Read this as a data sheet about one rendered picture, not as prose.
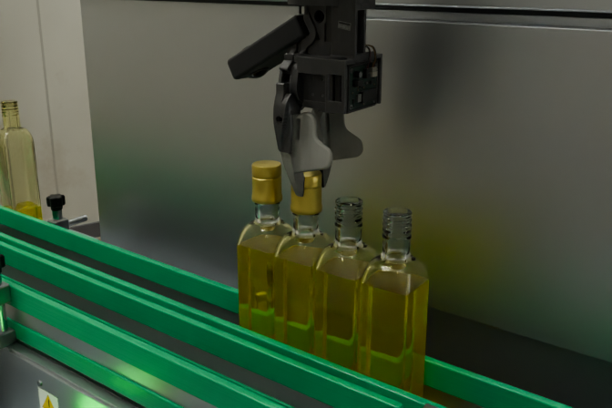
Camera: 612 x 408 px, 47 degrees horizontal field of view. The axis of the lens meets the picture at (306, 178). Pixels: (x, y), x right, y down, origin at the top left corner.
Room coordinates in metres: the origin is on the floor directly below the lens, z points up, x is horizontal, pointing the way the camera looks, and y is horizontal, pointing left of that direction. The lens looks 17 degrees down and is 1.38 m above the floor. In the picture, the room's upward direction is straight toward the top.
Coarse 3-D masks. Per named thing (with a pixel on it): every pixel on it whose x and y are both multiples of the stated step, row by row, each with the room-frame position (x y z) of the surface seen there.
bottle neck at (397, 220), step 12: (384, 216) 0.67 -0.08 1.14; (396, 216) 0.66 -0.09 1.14; (408, 216) 0.66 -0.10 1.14; (384, 228) 0.67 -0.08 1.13; (396, 228) 0.66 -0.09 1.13; (408, 228) 0.66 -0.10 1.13; (384, 240) 0.67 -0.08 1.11; (396, 240) 0.66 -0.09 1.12; (408, 240) 0.67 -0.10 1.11; (384, 252) 0.67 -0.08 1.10; (396, 252) 0.66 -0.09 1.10; (408, 252) 0.67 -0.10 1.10
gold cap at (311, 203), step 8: (304, 176) 0.73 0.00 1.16; (312, 176) 0.73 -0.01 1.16; (320, 176) 0.74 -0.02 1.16; (304, 184) 0.73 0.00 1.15; (312, 184) 0.73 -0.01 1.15; (320, 184) 0.74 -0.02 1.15; (304, 192) 0.73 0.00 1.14; (312, 192) 0.73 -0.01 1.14; (320, 192) 0.74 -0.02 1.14; (296, 200) 0.73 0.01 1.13; (304, 200) 0.73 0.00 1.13; (312, 200) 0.73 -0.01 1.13; (320, 200) 0.74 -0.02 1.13; (296, 208) 0.73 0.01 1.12; (304, 208) 0.73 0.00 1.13; (312, 208) 0.73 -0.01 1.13; (320, 208) 0.74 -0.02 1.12
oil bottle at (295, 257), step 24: (288, 240) 0.73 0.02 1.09; (312, 240) 0.73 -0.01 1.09; (288, 264) 0.73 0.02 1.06; (312, 264) 0.71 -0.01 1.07; (288, 288) 0.73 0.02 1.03; (312, 288) 0.71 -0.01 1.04; (288, 312) 0.73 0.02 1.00; (312, 312) 0.71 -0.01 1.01; (288, 336) 0.73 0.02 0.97; (312, 336) 0.71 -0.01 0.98
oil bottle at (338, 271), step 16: (320, 256) 0.70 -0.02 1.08; (336, 256) 0.69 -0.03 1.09; (352, 256) 0.69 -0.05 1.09; (368, 256) 0.70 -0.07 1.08; (320, 272) 0.70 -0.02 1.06; (336, 272) 0.69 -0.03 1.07; (352, 272) 0.68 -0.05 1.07; (320, 288) 0.70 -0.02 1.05; (336, 288) 0.68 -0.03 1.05; (352, 288) 0.67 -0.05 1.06; (320, 304) 0.70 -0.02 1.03; (336, 304) 0.68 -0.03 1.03; (352, 304) 0.67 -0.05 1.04; (320, 320) 0.70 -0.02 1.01; (336, 320) 0.68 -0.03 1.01; (352, 320) 0.67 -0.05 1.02; (320, 336) 0.70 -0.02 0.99; (336, 336) 0.68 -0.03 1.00; (352, 336) 0.67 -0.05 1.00; (320, 352) 0.70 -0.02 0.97; (336, 352) 0.68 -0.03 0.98; (352, 352) 0.67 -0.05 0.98; (352, 368) 0.67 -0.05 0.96
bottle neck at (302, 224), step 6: (294, 216) 0.74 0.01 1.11; (300, 216) 0.73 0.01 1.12; (306, 216) 0.73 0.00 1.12; (312, 216) 0.73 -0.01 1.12; (318, 216) 0.74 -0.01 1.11; (294, 222) 0.74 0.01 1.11; (300, 222) 0.73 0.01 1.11; (306, 222) 0.73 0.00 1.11; (312, 222) 0.73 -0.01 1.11; (318, 222) 0.74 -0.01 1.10; (294, 228) 0.74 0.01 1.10; (300, 228) 0.73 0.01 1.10; (306, 228) 0.73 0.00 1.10; (312, 228) 0.73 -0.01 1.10; (318, 228) 0.74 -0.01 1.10; (300, 234) 0.73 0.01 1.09; (306, 234) 0.73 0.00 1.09; (312, 234) 0.73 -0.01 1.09
